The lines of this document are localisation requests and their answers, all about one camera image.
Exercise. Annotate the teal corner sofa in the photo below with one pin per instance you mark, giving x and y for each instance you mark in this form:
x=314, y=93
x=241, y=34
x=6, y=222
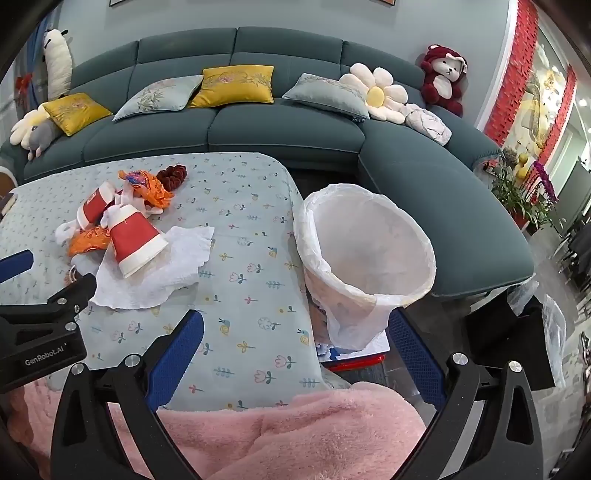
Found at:
x=286, y=131

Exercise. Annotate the dark red velvet scrunchie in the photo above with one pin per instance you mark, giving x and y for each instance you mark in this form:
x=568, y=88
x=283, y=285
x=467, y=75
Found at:
x=171, y=176

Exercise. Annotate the white quilted cushion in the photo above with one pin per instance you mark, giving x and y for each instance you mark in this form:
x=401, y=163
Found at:
x=427, y=122

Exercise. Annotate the red white printed box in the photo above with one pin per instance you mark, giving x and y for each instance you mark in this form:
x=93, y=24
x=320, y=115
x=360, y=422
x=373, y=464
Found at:
x=358, y=360

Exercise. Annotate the grey blue embroidered cushion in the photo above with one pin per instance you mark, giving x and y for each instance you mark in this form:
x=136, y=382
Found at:
x=157, y=97
x=325, y=94

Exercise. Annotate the dark red teddy bear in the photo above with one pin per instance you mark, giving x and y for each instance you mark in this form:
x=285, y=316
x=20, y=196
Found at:
x=443, y=76

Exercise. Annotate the cream flower plush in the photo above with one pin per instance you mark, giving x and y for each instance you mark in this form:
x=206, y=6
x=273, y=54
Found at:
x=25, y=127

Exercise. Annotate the black box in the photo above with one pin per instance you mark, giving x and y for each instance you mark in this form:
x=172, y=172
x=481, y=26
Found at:
x=508, y=337

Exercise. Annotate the plain orange snack wrapper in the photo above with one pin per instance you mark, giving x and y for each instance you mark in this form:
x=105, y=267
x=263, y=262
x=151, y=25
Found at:
x=90, y=240

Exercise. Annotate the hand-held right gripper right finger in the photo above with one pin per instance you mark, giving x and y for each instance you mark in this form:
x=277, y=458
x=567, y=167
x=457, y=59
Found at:
x=414, y=355

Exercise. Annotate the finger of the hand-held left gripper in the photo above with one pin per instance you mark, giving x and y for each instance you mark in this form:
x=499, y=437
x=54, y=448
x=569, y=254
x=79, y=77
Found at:
x=69, y=291
x=14, y=266

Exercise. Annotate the long white plush toy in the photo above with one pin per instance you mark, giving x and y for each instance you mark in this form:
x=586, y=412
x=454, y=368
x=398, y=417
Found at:
x=57, y=60

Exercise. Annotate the blue curtain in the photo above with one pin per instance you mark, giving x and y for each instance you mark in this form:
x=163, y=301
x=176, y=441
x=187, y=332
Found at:
x=32, y=64

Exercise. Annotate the large yellow embroidered cushion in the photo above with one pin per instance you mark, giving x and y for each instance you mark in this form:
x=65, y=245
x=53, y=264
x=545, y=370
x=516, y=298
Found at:
x=233, y=85

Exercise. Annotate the clear plastic bag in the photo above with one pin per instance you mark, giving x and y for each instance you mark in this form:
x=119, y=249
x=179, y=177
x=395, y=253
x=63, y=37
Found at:
x=554, y=332

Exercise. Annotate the red paper cup with label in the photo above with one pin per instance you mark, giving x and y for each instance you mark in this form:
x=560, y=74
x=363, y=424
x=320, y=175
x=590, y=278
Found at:
x=94, y=203

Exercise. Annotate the plain red paper cup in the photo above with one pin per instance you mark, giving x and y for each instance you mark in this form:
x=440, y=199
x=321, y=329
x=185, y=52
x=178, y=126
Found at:
x=136, y=240

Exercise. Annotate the magenta orchid plant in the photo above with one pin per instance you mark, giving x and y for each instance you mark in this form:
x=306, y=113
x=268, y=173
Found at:
x=545, y=180

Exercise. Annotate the pink fluffy blanket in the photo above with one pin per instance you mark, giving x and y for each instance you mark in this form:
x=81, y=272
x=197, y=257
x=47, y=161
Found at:
x=286, y=438

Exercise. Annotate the white lined trash bin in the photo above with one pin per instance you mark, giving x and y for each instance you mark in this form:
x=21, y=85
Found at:
x=364, y=240

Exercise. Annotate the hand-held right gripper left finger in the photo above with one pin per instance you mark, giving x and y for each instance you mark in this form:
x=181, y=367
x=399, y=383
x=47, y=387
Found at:
x=181, y=353

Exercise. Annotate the red paper wall decoration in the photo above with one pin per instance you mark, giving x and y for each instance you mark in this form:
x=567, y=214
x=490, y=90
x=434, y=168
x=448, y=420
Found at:
x=561, y=110
x=510, y=78

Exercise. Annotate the white paper towel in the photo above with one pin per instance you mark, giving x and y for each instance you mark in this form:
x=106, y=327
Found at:
x=184, y=258

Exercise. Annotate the small yellow embroidered cushion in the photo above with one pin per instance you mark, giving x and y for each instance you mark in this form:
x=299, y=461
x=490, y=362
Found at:
x=76, y=110

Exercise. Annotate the red curtain bow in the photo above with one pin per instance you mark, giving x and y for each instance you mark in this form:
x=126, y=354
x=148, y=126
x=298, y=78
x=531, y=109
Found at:
x=24, y=84

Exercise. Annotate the orange blue snack wrapper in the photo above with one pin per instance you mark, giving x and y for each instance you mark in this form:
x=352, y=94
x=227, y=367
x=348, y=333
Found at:
x=147, y=187

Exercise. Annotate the white daisy flower pillow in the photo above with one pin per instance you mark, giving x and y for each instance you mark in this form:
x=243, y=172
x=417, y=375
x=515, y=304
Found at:
x=376, y=94

